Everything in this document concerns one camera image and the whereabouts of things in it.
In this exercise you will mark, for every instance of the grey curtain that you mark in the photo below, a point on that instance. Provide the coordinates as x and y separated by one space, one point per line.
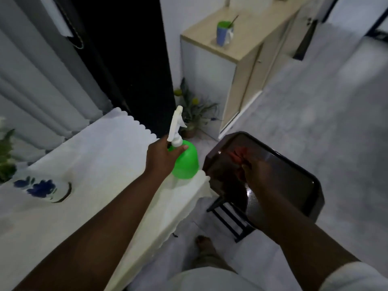
42 75

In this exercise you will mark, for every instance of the person's trouser leg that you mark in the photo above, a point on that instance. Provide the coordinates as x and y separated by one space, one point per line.
209 259

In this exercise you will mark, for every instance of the blue green mug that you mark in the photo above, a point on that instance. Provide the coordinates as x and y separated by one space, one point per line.
224 33

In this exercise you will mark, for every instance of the light wooden cabinet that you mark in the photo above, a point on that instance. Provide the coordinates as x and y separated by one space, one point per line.
242 63

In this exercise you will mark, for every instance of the dark spoon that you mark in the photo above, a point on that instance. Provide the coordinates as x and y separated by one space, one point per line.
234 20

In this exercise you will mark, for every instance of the person's right forearm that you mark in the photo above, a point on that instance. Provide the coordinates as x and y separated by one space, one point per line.
303 239

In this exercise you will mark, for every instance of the red cloth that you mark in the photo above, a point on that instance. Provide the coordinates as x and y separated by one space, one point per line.
238 154

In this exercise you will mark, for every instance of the green spray bottle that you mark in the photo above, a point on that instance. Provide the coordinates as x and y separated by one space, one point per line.
182 157

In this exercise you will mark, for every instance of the person's left thumb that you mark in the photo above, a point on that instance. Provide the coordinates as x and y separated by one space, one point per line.
179 150

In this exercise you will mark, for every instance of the person's left hand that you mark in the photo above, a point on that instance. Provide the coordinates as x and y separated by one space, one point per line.
158 159

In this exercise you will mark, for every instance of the white blue floral vase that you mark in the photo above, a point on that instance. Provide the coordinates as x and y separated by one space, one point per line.
42 187

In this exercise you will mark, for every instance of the green plant leaves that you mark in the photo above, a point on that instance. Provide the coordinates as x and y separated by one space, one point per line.
6 151

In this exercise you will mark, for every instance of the person's white shirt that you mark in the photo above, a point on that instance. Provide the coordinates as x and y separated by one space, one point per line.
257 278

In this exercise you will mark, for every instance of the person's right hand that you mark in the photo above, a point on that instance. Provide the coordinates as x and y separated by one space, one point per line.
254 175

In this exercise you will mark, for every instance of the potted plant with yellow flowers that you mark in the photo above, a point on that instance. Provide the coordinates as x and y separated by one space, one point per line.
194 112

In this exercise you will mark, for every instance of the person's foot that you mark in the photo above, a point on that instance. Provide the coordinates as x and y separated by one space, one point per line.
203 243

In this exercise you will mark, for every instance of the person's left forearm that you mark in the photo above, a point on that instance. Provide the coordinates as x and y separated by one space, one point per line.
91 233

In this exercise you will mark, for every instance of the white scalloped tablecloth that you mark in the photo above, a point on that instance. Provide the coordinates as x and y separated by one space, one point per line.
100 184

